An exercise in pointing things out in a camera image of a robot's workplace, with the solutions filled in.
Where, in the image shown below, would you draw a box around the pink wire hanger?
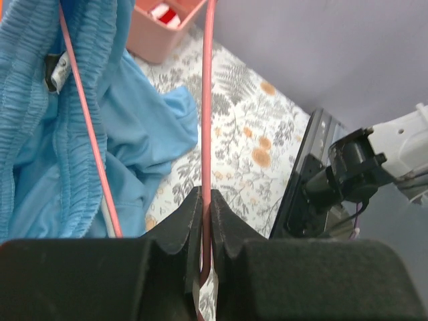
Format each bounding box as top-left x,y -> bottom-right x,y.
59,1 -> 216,320

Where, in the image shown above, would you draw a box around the pink compartment organizer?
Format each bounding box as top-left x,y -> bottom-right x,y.
126,0 -> 205,64

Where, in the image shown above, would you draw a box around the floral table mat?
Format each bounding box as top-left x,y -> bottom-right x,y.
131,27 -> 309,320

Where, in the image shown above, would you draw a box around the red white item in organizer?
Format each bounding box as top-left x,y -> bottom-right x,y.
148,3 -> 181,29

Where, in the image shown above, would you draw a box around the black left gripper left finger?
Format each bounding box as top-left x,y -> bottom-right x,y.
1,187 -> 202,320

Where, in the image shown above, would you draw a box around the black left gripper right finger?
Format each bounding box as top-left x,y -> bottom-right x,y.
211,190 -> 427,320

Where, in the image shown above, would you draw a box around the light blue shorts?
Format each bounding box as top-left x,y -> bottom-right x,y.
1,1 -> 198,241

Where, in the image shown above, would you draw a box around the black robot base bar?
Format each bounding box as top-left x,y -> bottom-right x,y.
270,108 -> 343,239

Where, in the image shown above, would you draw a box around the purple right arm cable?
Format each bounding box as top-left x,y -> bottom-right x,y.
349,200 -> 365,240

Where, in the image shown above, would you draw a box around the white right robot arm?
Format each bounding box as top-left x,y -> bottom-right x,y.
303,104 -> 427,211

